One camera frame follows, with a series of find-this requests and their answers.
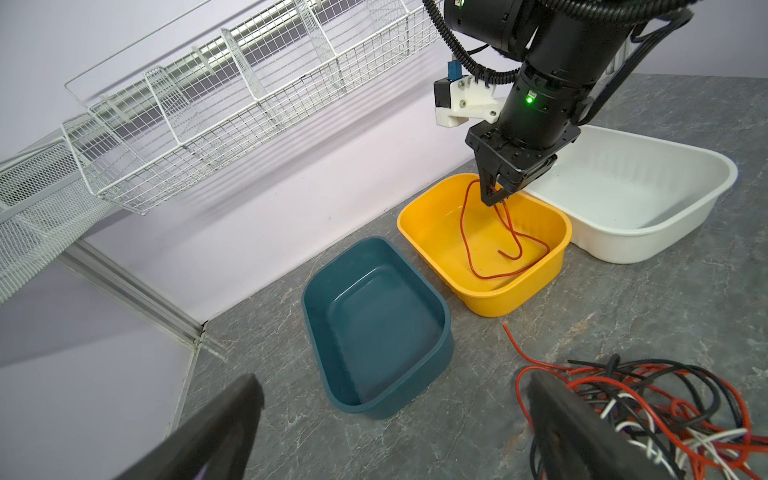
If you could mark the long white wire basket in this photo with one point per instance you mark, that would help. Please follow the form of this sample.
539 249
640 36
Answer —
181 121

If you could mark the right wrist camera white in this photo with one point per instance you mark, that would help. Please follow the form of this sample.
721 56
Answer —
459 98

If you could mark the small white mesh basket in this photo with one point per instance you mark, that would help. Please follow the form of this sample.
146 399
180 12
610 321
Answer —
45 207

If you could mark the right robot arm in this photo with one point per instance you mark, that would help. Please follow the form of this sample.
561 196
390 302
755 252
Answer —
532 73

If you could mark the teal plastic bin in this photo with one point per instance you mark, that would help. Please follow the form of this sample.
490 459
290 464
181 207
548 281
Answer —
380 331

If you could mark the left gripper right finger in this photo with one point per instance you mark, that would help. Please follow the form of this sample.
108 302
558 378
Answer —
572 441

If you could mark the white plastic bin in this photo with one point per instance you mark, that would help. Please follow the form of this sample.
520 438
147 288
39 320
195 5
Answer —
629 196

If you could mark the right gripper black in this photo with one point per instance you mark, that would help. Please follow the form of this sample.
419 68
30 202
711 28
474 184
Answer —
505 168

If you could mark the yellow plastic bin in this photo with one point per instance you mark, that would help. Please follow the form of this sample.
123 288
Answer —
493 258

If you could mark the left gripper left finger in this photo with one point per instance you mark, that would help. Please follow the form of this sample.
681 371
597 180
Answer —
216 443

